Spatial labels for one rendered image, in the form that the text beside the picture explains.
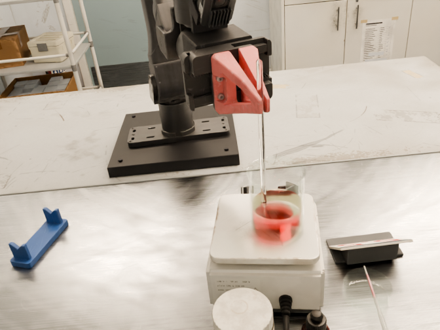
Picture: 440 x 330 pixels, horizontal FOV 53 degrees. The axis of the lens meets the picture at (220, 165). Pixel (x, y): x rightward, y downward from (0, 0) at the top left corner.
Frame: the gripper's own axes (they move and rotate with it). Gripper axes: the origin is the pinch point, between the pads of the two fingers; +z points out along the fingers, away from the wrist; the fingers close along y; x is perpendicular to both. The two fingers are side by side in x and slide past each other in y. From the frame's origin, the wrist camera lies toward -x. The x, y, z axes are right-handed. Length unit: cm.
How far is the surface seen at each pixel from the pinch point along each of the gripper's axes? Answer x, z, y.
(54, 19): 65, -319, -17
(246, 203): 16.0, -4.8, -0.1
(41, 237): 24.5, -20.8, -26.8
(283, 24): 66, -213, 116
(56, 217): 23.5, -23.1, -24.2
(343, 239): 24.3, -1.2, 12.4
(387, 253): 22.8, 4.4, 15.0
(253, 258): 15.7, 4.3, -3.3
